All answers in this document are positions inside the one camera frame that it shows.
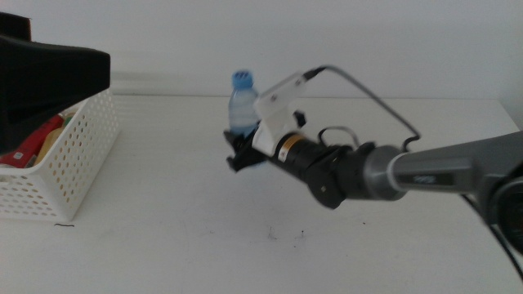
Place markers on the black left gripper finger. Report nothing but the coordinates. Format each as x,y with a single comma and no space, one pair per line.
45,85
14,25

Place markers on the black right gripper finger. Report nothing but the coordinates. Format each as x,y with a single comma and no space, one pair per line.
247,157
235,139

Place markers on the clear water bottle blue cap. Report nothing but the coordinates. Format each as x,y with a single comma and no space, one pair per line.
242,110

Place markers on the yellow tea bottle white cap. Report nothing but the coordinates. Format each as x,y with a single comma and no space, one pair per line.
51,143

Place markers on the red packet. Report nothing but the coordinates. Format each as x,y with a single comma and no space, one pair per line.
30,143

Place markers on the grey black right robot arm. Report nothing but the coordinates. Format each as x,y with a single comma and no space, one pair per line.
441,175

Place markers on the white perforated plastic basket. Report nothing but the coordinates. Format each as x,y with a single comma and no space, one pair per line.
81,155

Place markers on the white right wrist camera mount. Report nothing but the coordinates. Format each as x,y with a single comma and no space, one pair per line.
274,114

